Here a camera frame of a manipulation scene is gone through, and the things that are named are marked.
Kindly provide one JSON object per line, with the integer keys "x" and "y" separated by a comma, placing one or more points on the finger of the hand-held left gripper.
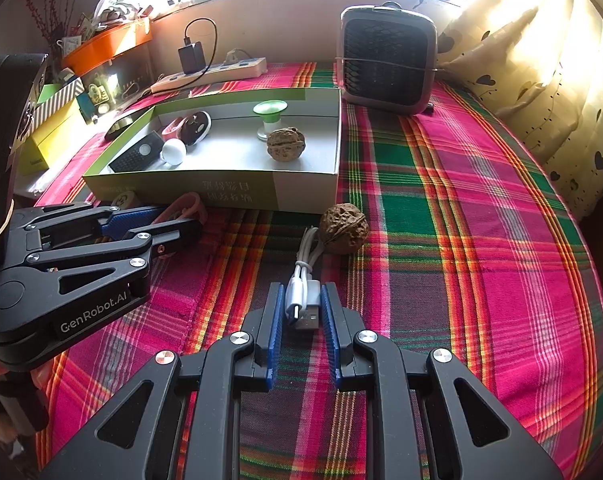
{"x": 131, "y": 217}
{"x": 171, "y": 235}

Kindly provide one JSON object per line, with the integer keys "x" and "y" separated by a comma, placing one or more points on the white ball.
{"x": 174, "y": 152}

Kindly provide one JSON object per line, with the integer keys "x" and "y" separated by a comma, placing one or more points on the white plug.
{"x": 234, "y": 57}

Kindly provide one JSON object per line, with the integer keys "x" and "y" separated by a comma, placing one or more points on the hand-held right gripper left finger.
{"x": 276, "y": 335}

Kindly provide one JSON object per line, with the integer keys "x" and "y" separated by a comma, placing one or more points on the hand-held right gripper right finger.
{"x": 331, "y": 335}

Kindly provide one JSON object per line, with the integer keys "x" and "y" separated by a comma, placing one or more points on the black textured remote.
{"x": 129, "y": 160}

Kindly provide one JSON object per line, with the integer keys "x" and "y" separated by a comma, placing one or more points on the brown walnut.
{"x": 286, "y": 145}
{"x": 344, "y": 227}

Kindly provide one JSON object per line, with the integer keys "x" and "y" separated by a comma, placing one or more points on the clear glass case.
{"x": 131, "y": 72}

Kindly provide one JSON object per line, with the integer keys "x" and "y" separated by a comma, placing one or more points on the yellow box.
{"x": 51, "y": 135}

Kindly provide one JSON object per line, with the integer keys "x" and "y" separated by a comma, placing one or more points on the green cardboard box lid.
{"x": 231, "y": 160}

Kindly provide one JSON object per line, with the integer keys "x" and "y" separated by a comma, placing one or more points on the orange tray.
{"x": 106, "y": 45}

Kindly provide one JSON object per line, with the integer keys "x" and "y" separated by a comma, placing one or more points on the black charger adapter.
{"x": 191, "y": 57}

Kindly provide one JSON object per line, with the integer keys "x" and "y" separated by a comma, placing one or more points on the pale leafy plant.
{"x": 114, "y": 2}

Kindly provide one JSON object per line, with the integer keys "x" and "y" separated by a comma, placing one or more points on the pink plastic clip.
{"x": 170, "y": 127}

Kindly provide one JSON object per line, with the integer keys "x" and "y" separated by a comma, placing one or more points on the black round device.
{"x": 194, "y": 127}

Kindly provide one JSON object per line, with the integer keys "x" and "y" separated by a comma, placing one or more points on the white plastic bag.
{"x": 36, "y": 182}

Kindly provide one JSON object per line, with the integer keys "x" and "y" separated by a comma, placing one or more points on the cream patterned curtain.
{"x": 531, "y": 85}

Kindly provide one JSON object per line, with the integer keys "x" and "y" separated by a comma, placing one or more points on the cream power strip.
{"x": 231, "y": 69}

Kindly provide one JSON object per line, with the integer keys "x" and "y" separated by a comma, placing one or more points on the green and white knob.
{"x": 270, "y": 106}

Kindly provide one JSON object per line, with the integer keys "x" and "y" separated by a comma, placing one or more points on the dried flower branches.
{"x": 44, "y": 10}

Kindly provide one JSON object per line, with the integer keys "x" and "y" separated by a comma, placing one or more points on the pink neckband headphones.
{"x": 189, "y": 205}

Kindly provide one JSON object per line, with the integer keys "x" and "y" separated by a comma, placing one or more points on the grey desktop heater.
{"x": 386, "y": 60}

